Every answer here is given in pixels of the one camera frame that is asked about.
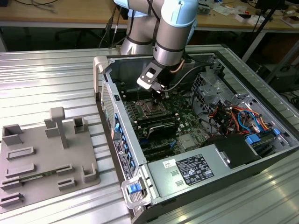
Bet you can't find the long black expansion slot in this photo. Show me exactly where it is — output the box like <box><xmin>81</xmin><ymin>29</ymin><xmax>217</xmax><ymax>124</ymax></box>
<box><xmin>140</xmin><ymin>141</ymin><xmax>175</xmax><ymax>152</ymax></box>
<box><xmin>142</xmin><ymin>148</ymin><xmax>176</xmax><ymax>161</ymax></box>

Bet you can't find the green motherboard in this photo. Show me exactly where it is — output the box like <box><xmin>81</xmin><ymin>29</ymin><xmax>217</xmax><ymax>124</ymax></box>
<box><xmin>120</xmin><ymin>80</ymin><xmax>212</xmax><ymax>164</ymax></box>

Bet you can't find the perforated metal drive cage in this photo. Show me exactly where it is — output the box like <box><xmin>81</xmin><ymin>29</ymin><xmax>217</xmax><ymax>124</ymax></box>
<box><xmin>190</xmin><ymin>58</ymin><xmax>238</xmax><ymax>119</ymax></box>

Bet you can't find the open PC case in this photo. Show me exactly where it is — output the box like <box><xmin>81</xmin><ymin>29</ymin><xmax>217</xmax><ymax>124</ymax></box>
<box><xmin>93</xmin><ymin>48</ymin><xmax>299</xmax><ymax>224</ymax></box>

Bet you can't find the silver finned chipset heatsink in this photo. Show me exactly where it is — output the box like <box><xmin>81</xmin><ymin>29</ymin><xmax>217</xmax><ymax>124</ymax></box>
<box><xmin>178</xmin><ymin>134</ymin><xmax>196</xmax><ymax>150</ymax></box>

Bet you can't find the silver power supply unit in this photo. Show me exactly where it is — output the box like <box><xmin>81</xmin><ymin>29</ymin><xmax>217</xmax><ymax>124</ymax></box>
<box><xmin>146</xmin><ymin>143</ymin><xmax>234</xmax><ymax>199</ymax></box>

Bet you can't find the blue case latch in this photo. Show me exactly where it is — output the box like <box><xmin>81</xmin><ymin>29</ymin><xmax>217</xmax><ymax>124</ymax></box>
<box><xmin>127</xmin><ymin>184</ymin><xmax>141</xmax><ymax>194</ymax></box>

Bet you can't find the black plastic air shroud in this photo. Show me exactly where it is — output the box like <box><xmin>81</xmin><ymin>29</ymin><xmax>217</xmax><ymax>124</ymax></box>
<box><xmin>202</xmin><ymin>134</ymin><xmax>262</xmax><ymax>170</ymax></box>

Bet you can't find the white box black inset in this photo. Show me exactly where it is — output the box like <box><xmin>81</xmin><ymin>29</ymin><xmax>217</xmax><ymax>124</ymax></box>
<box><xmin>235</xmin><ymin>13</ymin><xmax>253</xmax><ymax>23</ymax></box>

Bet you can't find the wooden desk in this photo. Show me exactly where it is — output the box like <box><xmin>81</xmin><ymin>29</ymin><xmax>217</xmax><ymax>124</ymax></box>
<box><xmin>0</xmin><ymin>0</ymin><xmax>299</xmax><ymax>32</ymax></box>

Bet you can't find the grey parts rack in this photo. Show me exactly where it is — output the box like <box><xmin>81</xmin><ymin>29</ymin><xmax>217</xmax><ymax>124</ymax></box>
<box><xmin>0</xmin><ymin>106</ymin><xmax>101</xmax><ymax>210</ymax></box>

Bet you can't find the green RAM stick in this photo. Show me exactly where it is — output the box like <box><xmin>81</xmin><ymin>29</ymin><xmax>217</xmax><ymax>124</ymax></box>
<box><xmin>20</xmin><ymin>170</ymin><xmax>58</xmax><ymax>181</ymax></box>

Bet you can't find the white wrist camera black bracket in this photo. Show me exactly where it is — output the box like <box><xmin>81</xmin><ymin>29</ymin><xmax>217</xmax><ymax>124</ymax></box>
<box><xmin>136</xmin><ymin>61</ymin><xmax>164</xmax><ymax>94</ymax></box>

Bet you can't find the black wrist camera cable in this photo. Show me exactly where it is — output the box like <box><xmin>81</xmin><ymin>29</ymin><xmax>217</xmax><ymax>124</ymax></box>
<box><xmin>166</xmin><ymin>62</ymin><xmax>214</xmax><ymax>91</ymax></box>

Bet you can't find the grey case handle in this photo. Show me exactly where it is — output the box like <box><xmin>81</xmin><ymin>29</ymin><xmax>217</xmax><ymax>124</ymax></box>
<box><xmin>121</xmin><ymin>176</ymin><xmax>154</xmax><ymax>210</ymax></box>
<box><xmin>93</xmin><ymin>56</ymin><xmax>111</xmax><ymax>94</ymax></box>

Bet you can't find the red wire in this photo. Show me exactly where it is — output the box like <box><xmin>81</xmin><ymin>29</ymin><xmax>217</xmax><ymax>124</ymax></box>
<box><xmin>223</xmin><ymin>108</ymin><xmax>238</xmax><ymax>138</ymax></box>

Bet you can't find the blue flat wire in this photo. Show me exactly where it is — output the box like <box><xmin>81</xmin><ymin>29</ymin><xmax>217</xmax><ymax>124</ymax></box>
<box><xmin>237</xmin><ymin>109</ymin><xmax>261</xmax><ymax>135</ymax></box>

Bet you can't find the orange flat wire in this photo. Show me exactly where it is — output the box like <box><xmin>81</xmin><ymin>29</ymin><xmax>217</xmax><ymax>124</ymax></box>
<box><xmin>230</xmin><ymin>106</ymin><xmax>273</xmax><ymax>131</ymax></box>

